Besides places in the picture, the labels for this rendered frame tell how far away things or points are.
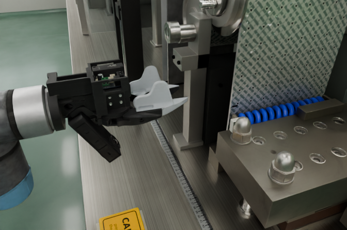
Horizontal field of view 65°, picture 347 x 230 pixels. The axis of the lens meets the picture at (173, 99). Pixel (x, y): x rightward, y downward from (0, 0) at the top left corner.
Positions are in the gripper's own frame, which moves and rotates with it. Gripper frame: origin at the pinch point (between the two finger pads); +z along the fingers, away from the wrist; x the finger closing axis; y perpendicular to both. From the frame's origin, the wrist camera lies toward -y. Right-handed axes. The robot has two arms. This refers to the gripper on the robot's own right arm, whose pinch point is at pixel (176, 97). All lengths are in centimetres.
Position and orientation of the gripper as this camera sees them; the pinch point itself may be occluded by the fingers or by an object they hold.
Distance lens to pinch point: 48.3
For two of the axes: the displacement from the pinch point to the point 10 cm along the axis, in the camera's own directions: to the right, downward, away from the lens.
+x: -3.3, -4.9, 8.0
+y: 0.0, -8.5, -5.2
